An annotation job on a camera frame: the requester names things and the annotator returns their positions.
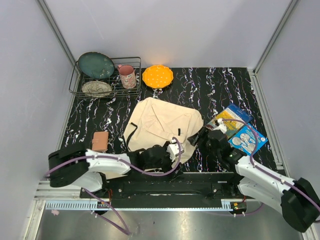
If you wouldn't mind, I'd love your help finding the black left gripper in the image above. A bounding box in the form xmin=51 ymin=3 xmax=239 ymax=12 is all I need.
xmin=144 ymin=142 xmax=183 ymax=180

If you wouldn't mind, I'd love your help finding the cream canvas backpack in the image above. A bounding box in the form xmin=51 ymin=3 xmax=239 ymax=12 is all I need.
xmin=123 ymin=97 xmax=204 ymax=164

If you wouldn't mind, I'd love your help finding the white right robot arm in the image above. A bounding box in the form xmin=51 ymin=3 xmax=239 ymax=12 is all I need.
xmin=188 ymin=127 xmax=320 ymax=233

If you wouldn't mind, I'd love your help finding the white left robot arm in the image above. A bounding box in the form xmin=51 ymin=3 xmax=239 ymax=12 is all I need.
xmin=45 ymin=138 xmax=184 ymax=198

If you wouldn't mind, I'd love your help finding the yellow blue picture book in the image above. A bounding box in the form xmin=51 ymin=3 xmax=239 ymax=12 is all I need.
xmin=204 ymin=103 xmax=254 ymax=141

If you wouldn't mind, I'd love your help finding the light blue coin book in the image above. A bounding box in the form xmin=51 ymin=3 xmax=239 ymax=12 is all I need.
xmin=228 ymin=124 xmax=268 ymax=155

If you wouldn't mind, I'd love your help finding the salmon leather wallet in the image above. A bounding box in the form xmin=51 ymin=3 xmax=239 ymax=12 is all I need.
xmin=92 ymin=131 xmax=109 ymax=152

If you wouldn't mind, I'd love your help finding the yellow polka dot plate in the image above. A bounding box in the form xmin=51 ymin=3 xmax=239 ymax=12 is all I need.
xmin=142 ymin=65 xmax=174 ymax=89

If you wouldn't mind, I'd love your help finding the pink ghost pattern mug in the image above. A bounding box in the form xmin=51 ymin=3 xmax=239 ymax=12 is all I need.
xmin=117 ymin=64 xmax=137 ymax=89

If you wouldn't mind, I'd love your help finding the speckled beige plate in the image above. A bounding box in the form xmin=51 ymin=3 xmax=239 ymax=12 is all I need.
xmin=81 ymin=80 xmax=112 ymax=98

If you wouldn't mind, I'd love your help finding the dark teal plate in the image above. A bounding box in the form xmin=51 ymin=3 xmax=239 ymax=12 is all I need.
xmin=77 ymin=52 xmax=115 ymax=79

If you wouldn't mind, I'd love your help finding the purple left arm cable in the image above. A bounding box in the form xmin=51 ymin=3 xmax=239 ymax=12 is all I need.
xmin=44 ymin=136 xmax=183 ymax=236

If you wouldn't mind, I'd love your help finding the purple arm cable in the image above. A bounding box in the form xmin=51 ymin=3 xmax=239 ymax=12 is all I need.
xmin=221 ymin=118 xmax=320 ymax=217
xmin=44 ymin=136 xmax=183 ymax=236

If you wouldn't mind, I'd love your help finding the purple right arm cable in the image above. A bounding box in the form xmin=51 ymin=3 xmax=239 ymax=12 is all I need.
xmin=221 ymin=118 xmax=320 ymax=217

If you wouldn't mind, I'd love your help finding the grey wire dish rack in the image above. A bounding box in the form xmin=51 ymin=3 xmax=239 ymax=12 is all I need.
xmin=68 ymin=56 xmax=142 ymax=99

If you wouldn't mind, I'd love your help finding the aluminium front rail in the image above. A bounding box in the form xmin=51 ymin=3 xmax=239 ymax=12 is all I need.
xmin=34 ymin=179 xmax=241 ymax=200

